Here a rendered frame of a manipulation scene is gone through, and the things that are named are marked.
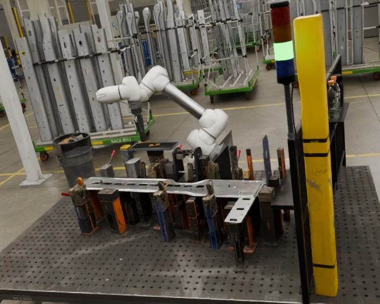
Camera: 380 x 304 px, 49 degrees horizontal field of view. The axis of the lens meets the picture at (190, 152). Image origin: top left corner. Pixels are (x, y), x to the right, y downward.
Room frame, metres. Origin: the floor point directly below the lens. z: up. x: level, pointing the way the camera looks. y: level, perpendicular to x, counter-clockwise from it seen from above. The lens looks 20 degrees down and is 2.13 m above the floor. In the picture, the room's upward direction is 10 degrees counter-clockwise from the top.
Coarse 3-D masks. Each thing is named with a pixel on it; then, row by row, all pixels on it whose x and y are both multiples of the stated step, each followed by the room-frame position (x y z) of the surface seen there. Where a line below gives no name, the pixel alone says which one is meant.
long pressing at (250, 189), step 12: (96, 180) 2.93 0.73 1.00; (108, 180) 2.89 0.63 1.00; (120, 180) 2.85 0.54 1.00; (132, 180) 2.81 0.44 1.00; (144, 180) 2.77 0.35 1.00; (156, 180) 2.73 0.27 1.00; (168, 180) 2.69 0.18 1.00; (204, 180) 2.58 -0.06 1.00; (216, 180) 2.54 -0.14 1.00; (228, 180) 2.51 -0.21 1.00; (240, 180) 2.47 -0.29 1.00; (252, 180) 2.44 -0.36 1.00; (168, 192) 2.51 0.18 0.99; (180, 192) 2.47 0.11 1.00; (192, 192) 2.43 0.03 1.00; (204, 192) 2.39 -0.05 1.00; (216, 192) 2.37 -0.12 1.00; (228, 192) 2.34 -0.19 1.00; (240, 192) 2.31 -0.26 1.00; (252, 192) 2.28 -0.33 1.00
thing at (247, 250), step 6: (246, 216) 2.13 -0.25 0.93; (246, 222) 2.14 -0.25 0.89; (246, 228) 2.14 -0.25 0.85; (246, 234) 2.14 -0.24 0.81; (252, 234) 2.17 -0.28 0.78; (246, 240) 2.15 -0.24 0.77; (252, 240) 2.16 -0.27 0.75; (246, 246) 2.17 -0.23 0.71; (252, 246) 2.14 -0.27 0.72; (246, 252) 2.12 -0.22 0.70; (252, 252) 2.10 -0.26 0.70
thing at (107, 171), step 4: (100, 168) 3.01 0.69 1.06; (104, 168) 3.00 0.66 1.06; (108, 168) 3.01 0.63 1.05; (112, 168) 3.06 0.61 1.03; (100, 172) 3.01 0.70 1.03; (104, 172) 3.00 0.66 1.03; (108, 172) 3.00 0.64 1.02; (112, 172) 3.05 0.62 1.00; (104, 176) 3.00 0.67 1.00; (108, 176) 2.99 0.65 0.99; (112, 176) 3.03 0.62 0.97; (108, 184) 3.00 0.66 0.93
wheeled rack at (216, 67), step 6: (210, 12) 12.57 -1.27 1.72; (216, 18) 11.63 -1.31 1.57; (198, 24) 12.09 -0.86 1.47; (204, 24) 12.05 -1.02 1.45; (192, 66) 12.23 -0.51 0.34; (204, 66) 12.09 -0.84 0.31; (216, 66) 11.77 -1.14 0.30; (186, 72) 11.87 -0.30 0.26; (192, 72) 11.83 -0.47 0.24; (222, 72) 11.69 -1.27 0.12
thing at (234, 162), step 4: (232, 148) 2.52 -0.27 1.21; (232, 152) 2.55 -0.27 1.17; (236, 152) 2.55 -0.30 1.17; (232, 156) 2.55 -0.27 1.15; (236, 156) 2.54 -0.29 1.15; (232, 160) 2.54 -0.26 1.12; (236, 160) 2.53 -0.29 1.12; (232, 164) 2.53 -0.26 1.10; (236, 164) 2.52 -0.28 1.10; (232, 168) 2.53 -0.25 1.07; (236, 168) 2.52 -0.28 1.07; (232, 172) 2.53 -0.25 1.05; (236, 172) 2.52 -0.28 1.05
